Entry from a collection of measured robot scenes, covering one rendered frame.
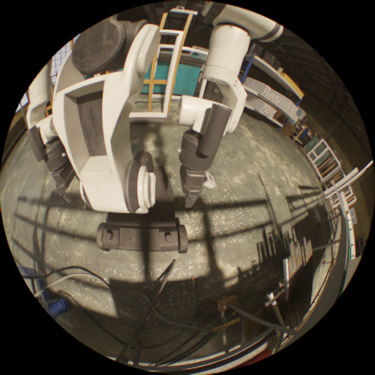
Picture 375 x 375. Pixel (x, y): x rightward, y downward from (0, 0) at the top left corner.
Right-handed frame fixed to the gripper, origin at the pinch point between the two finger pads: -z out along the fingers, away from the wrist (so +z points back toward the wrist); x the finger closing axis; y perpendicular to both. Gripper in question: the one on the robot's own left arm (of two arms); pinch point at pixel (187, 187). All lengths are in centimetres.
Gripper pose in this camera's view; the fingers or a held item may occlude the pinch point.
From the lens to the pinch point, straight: 37.3
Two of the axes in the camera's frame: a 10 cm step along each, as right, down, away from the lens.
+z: 1.9, -6.6, -7.3
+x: 1.4, 7.5, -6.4
